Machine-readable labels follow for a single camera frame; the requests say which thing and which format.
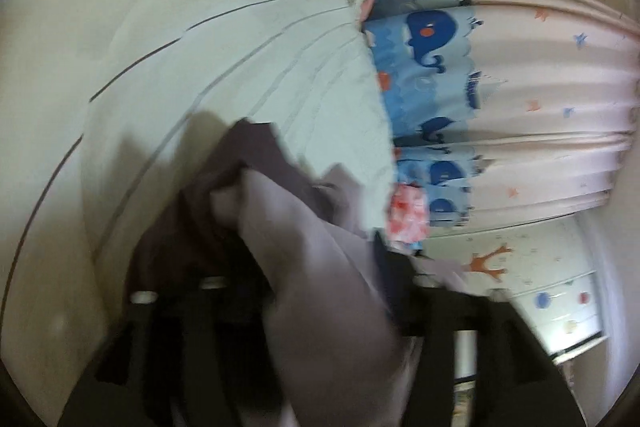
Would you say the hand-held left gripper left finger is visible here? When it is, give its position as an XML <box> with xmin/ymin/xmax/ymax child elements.
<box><xmin>57</xmin><ymin>277</ymin><xmax>281</xmax><ymax>427</ymax></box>

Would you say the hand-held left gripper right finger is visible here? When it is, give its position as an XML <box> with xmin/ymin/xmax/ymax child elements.
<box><xmin>375</xmin><ymin>232</ymin><xmax>586</xmax><ymax>427</ymax></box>

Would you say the purple two-tone jacket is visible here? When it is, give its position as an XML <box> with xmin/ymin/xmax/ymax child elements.
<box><xmin>125</xmin><ymin>117</ymin><xmax>481</xmax><ymax>427</ymax></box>

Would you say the pink checked cloth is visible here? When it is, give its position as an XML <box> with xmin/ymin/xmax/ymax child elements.
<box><xmin>385</xmin><ymin>184</ymin><xmax>430</xmax><ymax>253</ymax></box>

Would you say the white cabinet with coloured dots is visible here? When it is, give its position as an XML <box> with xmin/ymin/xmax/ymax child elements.
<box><xmin>510</xmin><ymin>272</ymin><xmax>607</xmax><ymax>363</ymax></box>

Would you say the whale print curtain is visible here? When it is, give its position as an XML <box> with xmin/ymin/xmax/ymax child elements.
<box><xmin>360</xmin><ymin>0</ymin><xmax>640</xmax><ymax>233</ymax></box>

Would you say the white striped quilt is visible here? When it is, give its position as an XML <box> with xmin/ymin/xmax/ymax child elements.
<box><xmin>0</xmin><ymin>0</ymin><xmax>401</xmax><ymax>408</ymax></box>

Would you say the orange tree wall sticker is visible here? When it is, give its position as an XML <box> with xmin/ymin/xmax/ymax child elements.
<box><xmin>469</xmin><ymin>246</ymin><xmax>513</xmax><ymax>283</ymax></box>

